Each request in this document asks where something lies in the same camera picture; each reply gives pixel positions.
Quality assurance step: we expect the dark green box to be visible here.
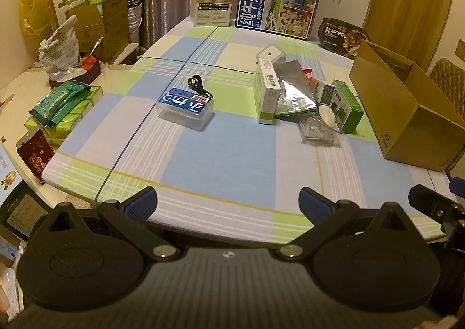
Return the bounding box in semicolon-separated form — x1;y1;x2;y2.
0;181;50;240

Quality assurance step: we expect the checked cloth desktop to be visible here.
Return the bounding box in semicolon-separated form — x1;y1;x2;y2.
42;17;459;243

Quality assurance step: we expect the clear box blue label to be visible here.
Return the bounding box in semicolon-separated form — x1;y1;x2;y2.
156;87;214;132

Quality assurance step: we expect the black cable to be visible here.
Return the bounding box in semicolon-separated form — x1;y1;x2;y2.
187;75;216;101

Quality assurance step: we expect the long white green box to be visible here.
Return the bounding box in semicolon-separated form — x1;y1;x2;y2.
253;60;282;125

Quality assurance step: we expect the white plastic bag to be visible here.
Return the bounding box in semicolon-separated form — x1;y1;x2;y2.
38;15;81;79

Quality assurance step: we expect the brown cardboard box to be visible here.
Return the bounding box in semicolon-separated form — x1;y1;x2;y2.
349;39;465;173

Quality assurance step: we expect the white chair back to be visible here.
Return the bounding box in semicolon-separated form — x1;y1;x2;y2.
45;0;90;34

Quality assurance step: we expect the green medicine box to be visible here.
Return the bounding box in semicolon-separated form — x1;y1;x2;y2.
332;79;364;134

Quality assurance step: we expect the white square night light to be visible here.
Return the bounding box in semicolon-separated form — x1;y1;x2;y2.
256;45;287;65

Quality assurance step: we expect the white product box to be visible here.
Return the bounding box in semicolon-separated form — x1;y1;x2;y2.
191;0;235;28

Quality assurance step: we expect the black instant rice bowl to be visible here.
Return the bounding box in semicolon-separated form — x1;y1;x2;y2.
318;17;372;60

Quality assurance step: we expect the clear plastic packet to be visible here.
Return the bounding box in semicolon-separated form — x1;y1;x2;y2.
298;115;343;148

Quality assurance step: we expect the dark red tray box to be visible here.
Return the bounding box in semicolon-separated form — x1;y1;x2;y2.
49;56;102;89

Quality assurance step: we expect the blue milk carton case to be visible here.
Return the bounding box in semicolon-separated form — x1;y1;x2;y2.
235;0;322;41

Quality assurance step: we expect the teal foil packet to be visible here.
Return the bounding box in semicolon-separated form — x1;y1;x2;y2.
29;81;78;125
51;83;92;127

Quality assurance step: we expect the silver foil bag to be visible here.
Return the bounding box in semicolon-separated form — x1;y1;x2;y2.
274;60;321;118

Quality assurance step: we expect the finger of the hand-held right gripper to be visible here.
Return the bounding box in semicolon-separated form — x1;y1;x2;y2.
449;176;465;199
408;184;459;224

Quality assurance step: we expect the cream tablecloth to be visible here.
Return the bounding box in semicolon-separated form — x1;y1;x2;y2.
0;60;139;143

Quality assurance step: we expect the white oval soap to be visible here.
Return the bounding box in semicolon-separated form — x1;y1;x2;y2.
317;105;337;129

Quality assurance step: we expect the quilted chair cushion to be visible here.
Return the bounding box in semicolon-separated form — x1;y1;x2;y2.
428;58;465;106

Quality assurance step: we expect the white box gold medal print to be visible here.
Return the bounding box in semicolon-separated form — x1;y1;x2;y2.
0;140;19;207

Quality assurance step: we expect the small black white box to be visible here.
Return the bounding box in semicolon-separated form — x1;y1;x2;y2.
315;80;337;105

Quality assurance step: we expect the dark red printed box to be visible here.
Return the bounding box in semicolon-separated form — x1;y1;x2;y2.
16;129;56;184

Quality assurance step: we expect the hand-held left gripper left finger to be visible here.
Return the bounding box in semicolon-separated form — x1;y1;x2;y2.
28;187;184;263

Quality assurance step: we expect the large open brown carton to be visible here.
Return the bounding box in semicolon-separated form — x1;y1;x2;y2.
65;0;132;63

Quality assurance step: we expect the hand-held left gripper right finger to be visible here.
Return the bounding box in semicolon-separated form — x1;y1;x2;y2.
276;187;424;261

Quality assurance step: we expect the stack of white tubs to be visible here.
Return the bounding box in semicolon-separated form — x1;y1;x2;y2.
126;0;146;44

